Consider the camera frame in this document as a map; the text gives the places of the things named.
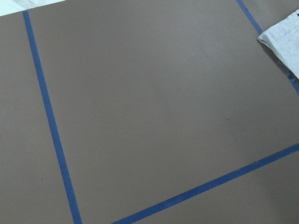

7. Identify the grey cartoon print t-shirt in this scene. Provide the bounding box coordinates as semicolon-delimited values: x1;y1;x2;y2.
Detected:
258;10;299;77

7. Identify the clear plastic bag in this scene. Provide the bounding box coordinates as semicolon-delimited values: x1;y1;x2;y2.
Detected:
13;0;48;7

